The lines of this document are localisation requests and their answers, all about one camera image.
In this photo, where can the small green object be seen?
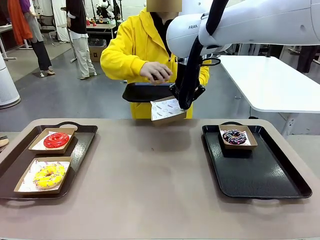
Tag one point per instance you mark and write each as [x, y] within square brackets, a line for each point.
[105, 22]

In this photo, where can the person in yellow raincoat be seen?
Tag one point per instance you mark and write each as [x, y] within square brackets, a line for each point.
[130, 37]

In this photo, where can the white cylindrical appliance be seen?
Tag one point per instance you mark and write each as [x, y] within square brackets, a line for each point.
[7, 87]

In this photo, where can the red glazed donut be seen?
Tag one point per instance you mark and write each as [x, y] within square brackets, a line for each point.
[50, 142]

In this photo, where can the brown cardboard shipping box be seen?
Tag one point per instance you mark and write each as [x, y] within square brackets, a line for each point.
[96, 53]

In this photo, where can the grey background desk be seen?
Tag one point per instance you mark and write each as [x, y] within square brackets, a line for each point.
[5, 28]

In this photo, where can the white background table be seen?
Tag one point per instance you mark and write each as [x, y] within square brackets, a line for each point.
[275, 82]

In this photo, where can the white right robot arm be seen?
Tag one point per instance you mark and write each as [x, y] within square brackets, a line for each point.
[250, 25]

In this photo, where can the grey office chair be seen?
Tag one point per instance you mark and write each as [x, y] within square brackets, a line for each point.
[47, 25]

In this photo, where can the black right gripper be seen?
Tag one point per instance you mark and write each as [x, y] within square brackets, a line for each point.
[181, 72]

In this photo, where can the white curtain panel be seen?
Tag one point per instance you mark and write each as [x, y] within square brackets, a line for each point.
[58, 20]

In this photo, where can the beige and dark object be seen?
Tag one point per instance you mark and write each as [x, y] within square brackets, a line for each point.
[3, 142]

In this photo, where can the kraft cardboard donut box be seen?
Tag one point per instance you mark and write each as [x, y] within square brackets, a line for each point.
[167, 121]
[37, 193]
[55, 150]
[237, 147]

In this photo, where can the chocolate sprinkled donut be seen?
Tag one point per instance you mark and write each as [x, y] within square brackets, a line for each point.
[228, 138]

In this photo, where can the yellow sprinkled donut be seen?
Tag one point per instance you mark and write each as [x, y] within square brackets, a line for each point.
[42, 181]

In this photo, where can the dark background object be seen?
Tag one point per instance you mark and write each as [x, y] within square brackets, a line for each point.
[308, 60]

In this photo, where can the person's right forearm yellow sleeve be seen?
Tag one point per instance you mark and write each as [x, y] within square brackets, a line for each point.
[122, 67]

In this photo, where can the grey background work table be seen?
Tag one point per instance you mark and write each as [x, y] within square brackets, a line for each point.
[100, 25]

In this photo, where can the person's right hand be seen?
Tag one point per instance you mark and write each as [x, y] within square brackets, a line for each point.
[155, 70]

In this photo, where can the black plastic serving tray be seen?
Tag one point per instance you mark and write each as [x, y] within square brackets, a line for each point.
[140, 93]
[250, 172]

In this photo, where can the brown plastic serving tray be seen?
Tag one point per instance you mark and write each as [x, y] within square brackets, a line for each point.
[82, 150]

